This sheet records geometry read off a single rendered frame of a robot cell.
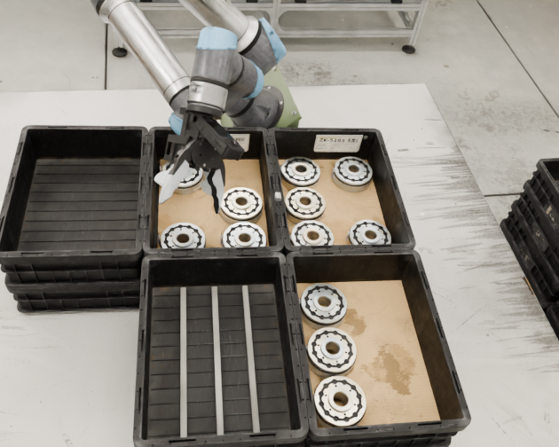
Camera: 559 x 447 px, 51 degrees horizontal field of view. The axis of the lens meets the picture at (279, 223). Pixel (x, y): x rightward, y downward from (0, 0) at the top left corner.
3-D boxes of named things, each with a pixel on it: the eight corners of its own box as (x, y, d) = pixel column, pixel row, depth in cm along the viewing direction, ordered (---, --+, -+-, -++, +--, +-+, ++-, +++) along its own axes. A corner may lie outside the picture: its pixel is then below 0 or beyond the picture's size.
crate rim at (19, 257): (24, 131, 145) (22, 124, 143) (149, 133, 149) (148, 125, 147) (-9, 264, 119) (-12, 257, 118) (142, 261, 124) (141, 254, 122)
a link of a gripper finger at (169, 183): (145, 200, 112) (174, 167, 116) (165, 205, 108) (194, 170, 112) (136, 189, 110) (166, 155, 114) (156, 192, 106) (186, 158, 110)
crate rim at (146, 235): (149, 133, 149) (148, 125, 147) (266, 134, 153) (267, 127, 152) (143, 261, 124) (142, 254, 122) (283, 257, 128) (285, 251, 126)
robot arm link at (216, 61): (248, 40, 117) (226, 24, 110) (238, 94, 118) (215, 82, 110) (215, 39, 121) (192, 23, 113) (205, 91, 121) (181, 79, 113)
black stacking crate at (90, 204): (34, 160, 152) (23, 127, 143) (151, 160, 156) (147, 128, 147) (4, 289, 127) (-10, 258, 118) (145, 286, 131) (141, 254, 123)
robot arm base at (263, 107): (236, 107, 183) (215, 90, 176) (275, 82, 176) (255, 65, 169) (240, 145, 175) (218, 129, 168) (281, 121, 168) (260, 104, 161)
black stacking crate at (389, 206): (264, 160, 161) (268, 129, 152) (369, 160, 165) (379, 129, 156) (279, 281, 136) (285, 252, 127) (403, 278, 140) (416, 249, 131)
